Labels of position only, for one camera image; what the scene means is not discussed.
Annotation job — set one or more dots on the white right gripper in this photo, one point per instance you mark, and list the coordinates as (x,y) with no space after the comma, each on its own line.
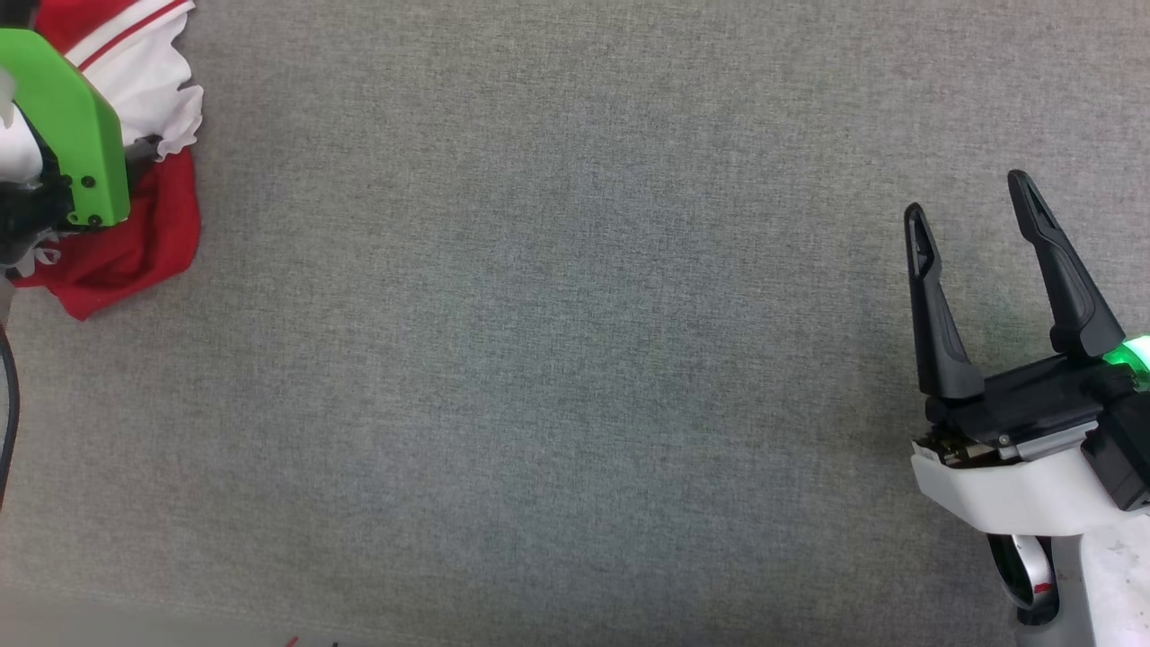
(1015,485)

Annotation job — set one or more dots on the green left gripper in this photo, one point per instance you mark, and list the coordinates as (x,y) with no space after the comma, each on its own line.
(76,135)

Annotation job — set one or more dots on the red white basketball jersey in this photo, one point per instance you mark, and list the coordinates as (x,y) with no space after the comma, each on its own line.
(148,238)

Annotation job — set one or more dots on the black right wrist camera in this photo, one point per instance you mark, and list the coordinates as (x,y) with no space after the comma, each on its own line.
(1123,449)

